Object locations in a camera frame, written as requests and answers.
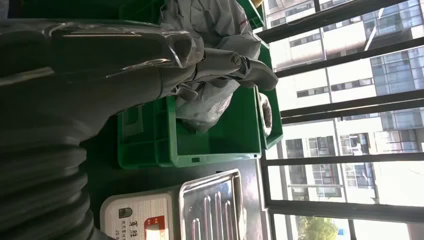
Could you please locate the wrapped black wire coil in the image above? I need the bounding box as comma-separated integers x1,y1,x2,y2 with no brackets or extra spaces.
258,92,274,138

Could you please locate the black window frame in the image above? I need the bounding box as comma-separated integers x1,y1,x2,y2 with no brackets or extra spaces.
256,0,424,240

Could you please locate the green crate holding parcel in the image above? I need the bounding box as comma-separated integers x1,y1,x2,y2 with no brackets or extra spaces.
117,86,263,169

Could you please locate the white office building outside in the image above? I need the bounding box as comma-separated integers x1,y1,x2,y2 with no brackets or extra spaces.
264,0,424,206

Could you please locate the green crate with black coils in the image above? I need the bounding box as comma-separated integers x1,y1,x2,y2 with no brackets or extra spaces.
255,41,284,151

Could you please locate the crumpled grey parcel bag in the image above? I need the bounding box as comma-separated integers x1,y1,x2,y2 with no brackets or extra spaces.
158,0,266,134

